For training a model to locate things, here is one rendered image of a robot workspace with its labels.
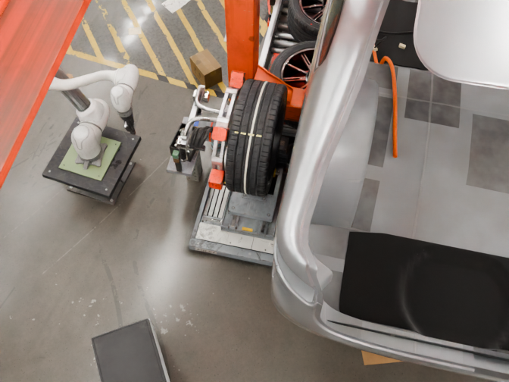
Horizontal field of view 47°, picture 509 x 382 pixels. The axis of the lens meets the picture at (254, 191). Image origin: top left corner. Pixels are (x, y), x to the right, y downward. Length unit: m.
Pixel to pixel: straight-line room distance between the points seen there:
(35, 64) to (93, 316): 3.11
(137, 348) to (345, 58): 2.00
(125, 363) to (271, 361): 0.91
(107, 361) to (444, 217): 2.01
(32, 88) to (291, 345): 3.07
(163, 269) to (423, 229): 1.75
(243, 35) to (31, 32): 2.40
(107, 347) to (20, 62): 2.70
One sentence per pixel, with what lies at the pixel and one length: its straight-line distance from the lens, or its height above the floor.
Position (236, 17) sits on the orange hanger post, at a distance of 3.27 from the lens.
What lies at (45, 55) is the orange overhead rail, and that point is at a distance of 0.99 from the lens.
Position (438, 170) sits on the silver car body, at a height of 1.03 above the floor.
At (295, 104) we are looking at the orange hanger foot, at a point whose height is 0.68.
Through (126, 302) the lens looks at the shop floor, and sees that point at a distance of 3.96.
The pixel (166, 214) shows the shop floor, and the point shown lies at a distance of 4.15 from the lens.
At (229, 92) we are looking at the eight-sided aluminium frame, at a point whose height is 1.12.
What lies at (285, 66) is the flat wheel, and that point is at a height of 0.48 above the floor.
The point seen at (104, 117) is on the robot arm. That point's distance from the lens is 4.04.
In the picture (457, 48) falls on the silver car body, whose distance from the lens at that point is 1.22.
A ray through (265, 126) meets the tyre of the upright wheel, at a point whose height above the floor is 1.15.
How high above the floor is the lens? 3.70
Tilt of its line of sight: 62 degrees down
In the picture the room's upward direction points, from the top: 1 degrees clockwise
